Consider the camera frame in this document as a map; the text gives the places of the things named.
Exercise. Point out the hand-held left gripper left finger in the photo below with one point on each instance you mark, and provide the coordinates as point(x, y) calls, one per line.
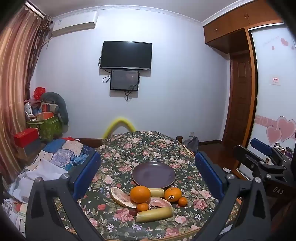
point(86, 176)

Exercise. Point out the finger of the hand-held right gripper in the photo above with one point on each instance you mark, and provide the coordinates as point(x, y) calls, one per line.
point(247, 157)
point(261, 146)

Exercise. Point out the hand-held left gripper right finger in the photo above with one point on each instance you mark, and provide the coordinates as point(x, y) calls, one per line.
point(209, 176)

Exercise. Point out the small tangerine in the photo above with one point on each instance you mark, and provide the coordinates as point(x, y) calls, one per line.
point(183, 201)
point(142, 207)

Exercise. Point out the medium orange with sticker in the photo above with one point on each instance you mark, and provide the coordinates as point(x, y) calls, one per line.
point(172, 193)

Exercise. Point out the peeled pink pomelo segment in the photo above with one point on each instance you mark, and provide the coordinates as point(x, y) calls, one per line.
point(159, 202)
point(121, 198)

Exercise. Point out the yellow banana piece back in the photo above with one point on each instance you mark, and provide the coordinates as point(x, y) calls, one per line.
point(156, 192)

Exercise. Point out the yellow banana piece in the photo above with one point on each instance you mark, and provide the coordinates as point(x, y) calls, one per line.
point(156, 192)
point(154, 214)

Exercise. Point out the dark purple plate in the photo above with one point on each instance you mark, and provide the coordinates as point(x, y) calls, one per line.
point(153, 175)

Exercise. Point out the large orange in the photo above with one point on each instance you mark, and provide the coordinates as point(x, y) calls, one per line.
point(140, 194)

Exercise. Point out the dark red plum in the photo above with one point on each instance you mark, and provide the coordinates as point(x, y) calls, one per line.
point(132, 211)

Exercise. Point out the yellow banana piece front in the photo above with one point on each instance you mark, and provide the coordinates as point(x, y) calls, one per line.
point(154, 214)

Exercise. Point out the grey bag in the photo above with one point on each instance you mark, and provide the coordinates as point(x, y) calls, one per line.
point(191, 144)

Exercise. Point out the white heart-print sliding door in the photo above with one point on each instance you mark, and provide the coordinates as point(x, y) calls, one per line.
point(270, 104)

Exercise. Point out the brown wooden door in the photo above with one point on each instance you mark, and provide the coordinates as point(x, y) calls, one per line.
point(240, 99)

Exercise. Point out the white cloth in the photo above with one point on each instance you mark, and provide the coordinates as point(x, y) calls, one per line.
point(34, 176)

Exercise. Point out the white paper notice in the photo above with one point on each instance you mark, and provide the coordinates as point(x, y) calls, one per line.
point(275, 80)

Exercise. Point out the red box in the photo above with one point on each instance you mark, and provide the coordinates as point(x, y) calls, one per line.
point(26, 137)

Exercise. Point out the orange box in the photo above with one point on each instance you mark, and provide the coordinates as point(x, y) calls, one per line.
point(46, 113)

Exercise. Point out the red pompom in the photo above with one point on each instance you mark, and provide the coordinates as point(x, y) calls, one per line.
point(39, 92)

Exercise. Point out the striped brown curtain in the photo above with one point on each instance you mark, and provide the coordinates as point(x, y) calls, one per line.
point(16, 69)

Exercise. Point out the wooden overhead cabinet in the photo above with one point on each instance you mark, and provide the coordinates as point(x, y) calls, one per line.
point(235, 20)

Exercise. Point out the white air conditioner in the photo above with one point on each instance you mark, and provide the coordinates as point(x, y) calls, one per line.
point(74, 24)

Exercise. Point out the small black wall monitor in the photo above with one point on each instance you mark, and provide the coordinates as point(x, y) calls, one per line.
point(124, 79)

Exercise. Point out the black wall television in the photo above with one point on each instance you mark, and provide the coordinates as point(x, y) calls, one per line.
point(126, 55)

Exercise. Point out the white curtain rail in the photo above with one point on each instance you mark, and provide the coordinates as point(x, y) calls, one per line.
point(34, 8)

